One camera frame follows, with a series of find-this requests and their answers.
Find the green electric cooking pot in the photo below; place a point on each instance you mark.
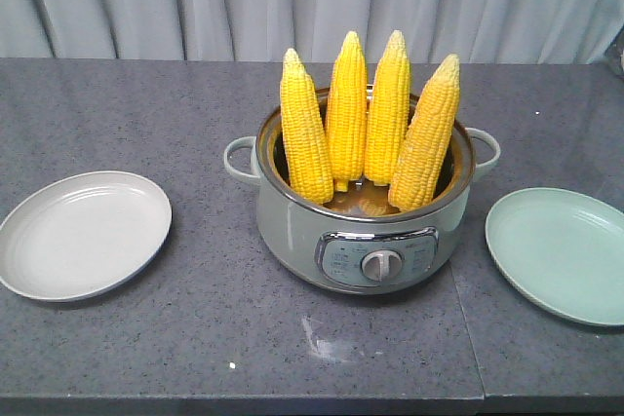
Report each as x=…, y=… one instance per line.
x=357, y=243

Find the beige round plate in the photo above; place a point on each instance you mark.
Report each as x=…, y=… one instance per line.
x=83, y=235

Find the grey pleated curtain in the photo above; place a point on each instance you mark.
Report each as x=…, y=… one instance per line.
x=480, y=31

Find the green round plate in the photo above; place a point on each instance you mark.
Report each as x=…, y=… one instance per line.
x=561, y=250

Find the yellow corn cob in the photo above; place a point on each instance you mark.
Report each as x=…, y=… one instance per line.
x=346, y=114
x=427, y=140
x=303, y=133
x=388, y=111

